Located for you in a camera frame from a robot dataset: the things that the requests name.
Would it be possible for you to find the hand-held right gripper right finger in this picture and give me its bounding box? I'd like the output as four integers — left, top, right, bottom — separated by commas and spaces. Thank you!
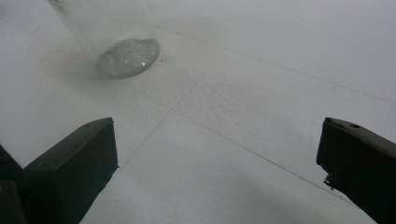
316, 117, 396, 224

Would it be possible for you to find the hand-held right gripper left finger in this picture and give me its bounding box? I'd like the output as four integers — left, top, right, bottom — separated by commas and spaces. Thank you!
22, 117, 120, 224

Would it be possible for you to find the clear glass jar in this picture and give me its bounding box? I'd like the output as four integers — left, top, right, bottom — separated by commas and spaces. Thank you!
47, 0, 161, 79

